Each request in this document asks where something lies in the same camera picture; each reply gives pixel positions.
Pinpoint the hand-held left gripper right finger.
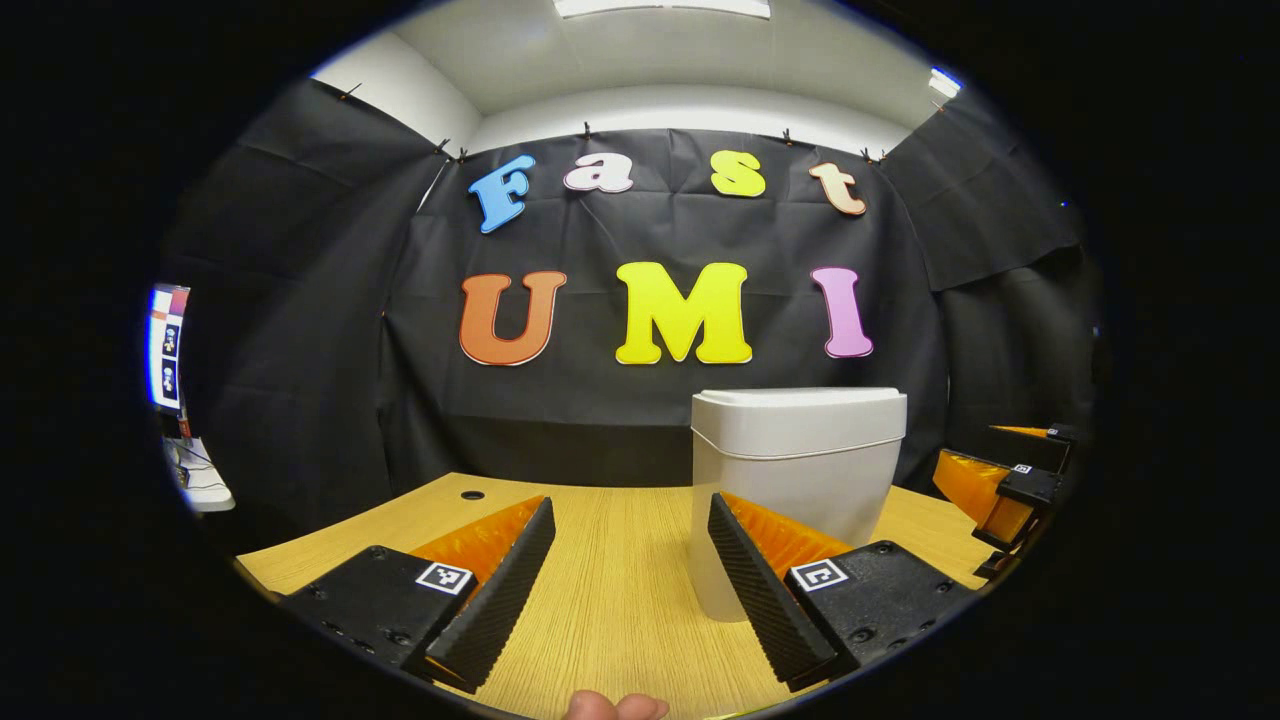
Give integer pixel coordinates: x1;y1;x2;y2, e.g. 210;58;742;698
707;492;976;693

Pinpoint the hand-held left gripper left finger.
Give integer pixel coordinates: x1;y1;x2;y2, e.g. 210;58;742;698
280;494;557;694

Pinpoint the white desktop garbage bin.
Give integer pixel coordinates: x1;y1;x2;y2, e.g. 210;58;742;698
690;387;909;623

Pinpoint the wooden desktop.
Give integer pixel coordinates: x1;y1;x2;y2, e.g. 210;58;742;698
235;472;1001;720

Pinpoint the white side table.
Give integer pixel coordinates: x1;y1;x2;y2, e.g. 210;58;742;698
163;437;237;513

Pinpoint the computer monitor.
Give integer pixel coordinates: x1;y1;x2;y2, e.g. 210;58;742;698
148;285;191;411

